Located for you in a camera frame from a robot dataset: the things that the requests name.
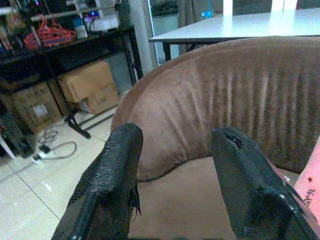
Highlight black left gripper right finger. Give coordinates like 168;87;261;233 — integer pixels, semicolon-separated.
211;127;319;240

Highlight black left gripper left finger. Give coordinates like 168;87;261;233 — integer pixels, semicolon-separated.
51;122;144;240

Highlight brown velvet sofa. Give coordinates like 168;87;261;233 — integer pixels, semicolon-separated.
110;35;320;240

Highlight white power strip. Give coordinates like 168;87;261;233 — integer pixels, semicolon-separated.
31;149;55;164

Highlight large cardboard box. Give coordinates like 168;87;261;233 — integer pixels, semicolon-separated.
57;59;121;115

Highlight cardboard box with label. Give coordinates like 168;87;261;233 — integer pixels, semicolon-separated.
11;82;63;133

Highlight black metal shelf table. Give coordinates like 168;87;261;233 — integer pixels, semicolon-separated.
0;24;144;140

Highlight white pillar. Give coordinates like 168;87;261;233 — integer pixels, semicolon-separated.
128;0;154;76

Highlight orange plastic hangers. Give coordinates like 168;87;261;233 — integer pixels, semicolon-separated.
23;14;78;51

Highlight white table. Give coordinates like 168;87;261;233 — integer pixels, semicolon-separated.
147;7;320;66

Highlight grey braided cable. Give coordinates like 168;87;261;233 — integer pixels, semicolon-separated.
37;128;77;160

